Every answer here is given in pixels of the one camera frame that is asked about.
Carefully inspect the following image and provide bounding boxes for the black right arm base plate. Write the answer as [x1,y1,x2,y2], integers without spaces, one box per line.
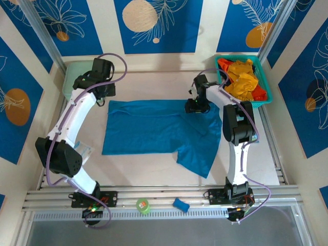
[209,188,255,206]

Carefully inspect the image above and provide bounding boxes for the blue t-shirt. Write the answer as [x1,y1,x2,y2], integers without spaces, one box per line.
[101,99,223,179]

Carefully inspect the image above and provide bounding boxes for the teal plastic basket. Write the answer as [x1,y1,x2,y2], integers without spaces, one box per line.
[214,55,274,110]

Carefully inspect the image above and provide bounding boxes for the blue floral wall panel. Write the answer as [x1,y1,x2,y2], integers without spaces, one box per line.
[0,35,44,165]
[33,0,105,57]
[278,24,328,159]
[216,0,285,54]
[114,0,203,55]

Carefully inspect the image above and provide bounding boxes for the blue bone-shaped sponge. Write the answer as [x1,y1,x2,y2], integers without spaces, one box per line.
[172,198,191,213]

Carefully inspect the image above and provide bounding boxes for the orange t-shirt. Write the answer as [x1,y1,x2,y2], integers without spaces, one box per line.
[217,58,269,102]

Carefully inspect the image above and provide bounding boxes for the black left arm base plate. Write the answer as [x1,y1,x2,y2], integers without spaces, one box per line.
[71,191,119,209]

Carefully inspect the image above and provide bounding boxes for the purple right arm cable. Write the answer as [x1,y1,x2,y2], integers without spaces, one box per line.
[192,68,272,226]

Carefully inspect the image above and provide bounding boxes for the aluminium side rail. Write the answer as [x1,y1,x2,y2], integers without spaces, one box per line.
[37,98,69,191]
[259,107,290,186]

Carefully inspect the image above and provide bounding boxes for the yellow t-shirt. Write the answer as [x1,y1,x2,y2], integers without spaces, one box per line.
[223,59,259,102]

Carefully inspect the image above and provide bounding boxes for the slotted grey cable duct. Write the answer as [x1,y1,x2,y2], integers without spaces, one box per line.
[32,209,231,222]

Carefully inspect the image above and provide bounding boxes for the mint green zipper case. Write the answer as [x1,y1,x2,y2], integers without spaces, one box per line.
[63,60,95,100]

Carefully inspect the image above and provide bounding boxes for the aluminium corner post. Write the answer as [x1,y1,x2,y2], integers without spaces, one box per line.
[19,0,66,74]
[257,0,296,62]

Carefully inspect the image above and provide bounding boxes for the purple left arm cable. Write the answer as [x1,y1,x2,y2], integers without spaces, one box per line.
[45,52,128,230]

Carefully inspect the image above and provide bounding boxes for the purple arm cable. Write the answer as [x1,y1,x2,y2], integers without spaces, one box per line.
[192,68,272,226]
[45,52,128,230]

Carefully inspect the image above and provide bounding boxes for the grey metal sheet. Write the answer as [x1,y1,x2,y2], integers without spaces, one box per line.
[25,219,308,246]

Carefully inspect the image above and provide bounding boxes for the clear plastic bag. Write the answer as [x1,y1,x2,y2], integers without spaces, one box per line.
[74,140,95,165]

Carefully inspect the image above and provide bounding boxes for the aluminium frame rail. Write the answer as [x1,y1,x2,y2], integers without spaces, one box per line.
[22,184,301,213]

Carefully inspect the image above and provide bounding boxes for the green tape roll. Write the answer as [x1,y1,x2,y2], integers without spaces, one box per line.
[136,198,152,215]

